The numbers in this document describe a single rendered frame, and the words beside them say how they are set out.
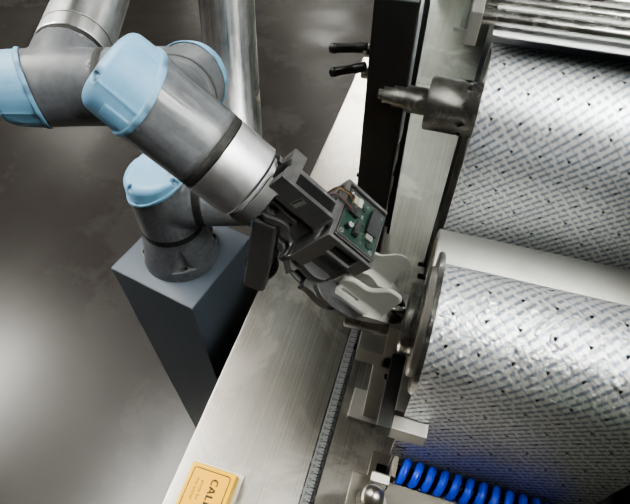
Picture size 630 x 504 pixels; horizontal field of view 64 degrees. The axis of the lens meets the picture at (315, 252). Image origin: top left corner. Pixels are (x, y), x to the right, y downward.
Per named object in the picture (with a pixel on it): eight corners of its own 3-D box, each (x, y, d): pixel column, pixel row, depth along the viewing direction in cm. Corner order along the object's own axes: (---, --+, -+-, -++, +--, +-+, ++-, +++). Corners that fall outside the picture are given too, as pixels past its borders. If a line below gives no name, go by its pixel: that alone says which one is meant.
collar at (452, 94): (426, 109, 65) (436, 63, 60) (474, 117, 64) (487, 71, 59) (418, 139, 61) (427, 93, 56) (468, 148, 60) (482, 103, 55)
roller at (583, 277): (427, 266, 73) (444, 209, 63) (615, 310, 68) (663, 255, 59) (413, 337, 66) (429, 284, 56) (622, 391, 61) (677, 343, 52)
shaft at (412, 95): (380, 97, 64) (382, 74, 61) (427, 105, 63) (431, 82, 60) (374, 112, 62) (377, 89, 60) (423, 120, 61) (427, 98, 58)
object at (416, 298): (394, 360, 48) (397, 343, 56) (415, 365, 48) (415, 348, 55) (412, 284, 48) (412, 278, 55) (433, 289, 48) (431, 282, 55)
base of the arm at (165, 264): (128, 263, 100) (112, 231, 92) (176, 214, 108) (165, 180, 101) (189, 293, 96) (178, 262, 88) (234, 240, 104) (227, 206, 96)
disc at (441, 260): (423, 302, 62) (448, 221, 50) (427, 303, 62) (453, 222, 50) (400, 416, 53) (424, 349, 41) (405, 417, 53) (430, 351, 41)
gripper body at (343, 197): (376, 276, 44) (270, 190, 40) (315, 301, 50) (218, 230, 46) (393, 214, 49) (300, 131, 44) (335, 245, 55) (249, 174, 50)
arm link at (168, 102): (146, 18, 43) (114, 31, 35) (248, 106, 46) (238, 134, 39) (97, 88, 45) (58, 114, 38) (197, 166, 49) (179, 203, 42)
